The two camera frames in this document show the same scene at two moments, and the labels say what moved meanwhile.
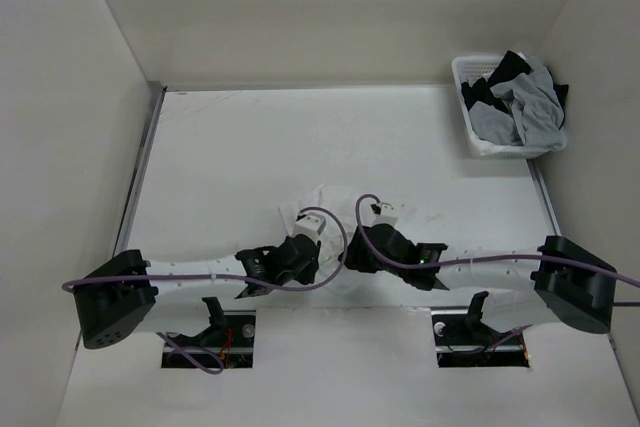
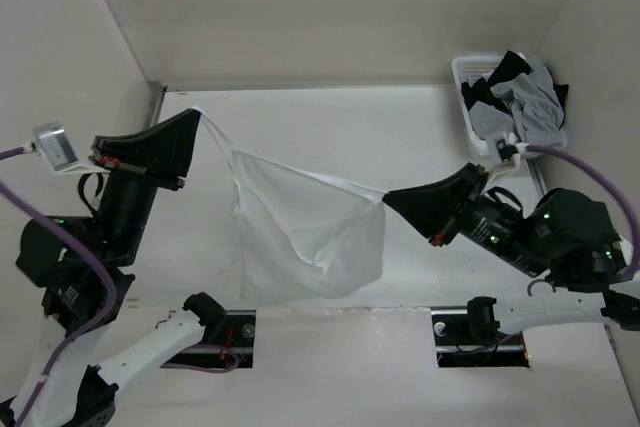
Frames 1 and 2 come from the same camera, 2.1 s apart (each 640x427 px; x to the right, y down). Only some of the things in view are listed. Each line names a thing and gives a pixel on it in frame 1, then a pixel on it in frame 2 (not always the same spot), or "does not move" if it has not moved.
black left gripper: [312, 267] -> [160, 154]
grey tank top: [536, 104] does not move
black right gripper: [356, 255] -> [431, 205]
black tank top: [512, 64] does not move
